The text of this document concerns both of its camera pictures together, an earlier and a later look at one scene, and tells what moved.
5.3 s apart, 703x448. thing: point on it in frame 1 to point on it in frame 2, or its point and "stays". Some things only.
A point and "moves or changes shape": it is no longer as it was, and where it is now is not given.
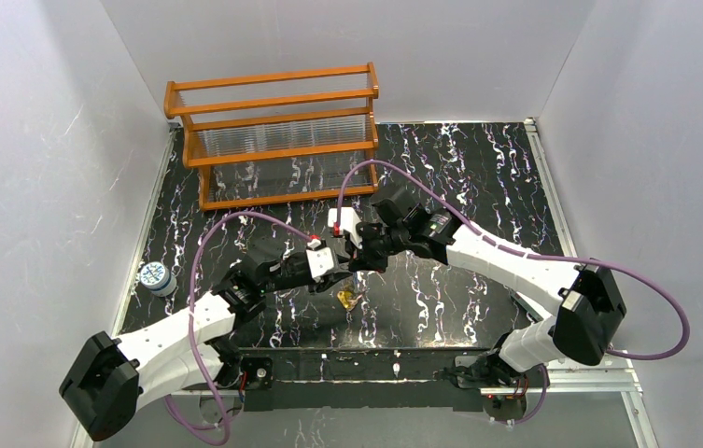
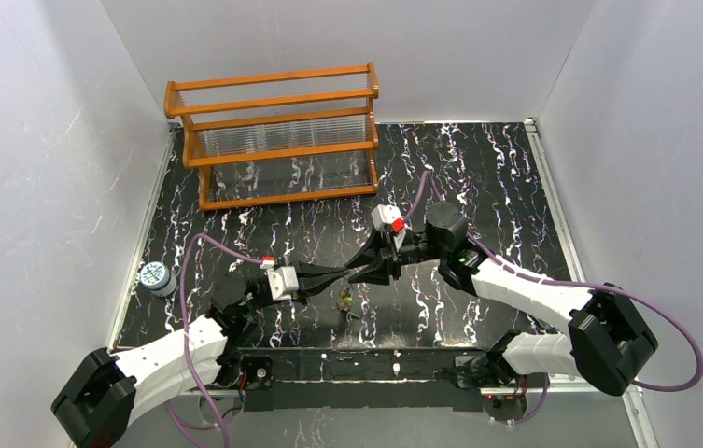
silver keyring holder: x=358 y=284 moves or changes shape
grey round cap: x=157 y=278 stays
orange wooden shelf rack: x=279 y=137 stays
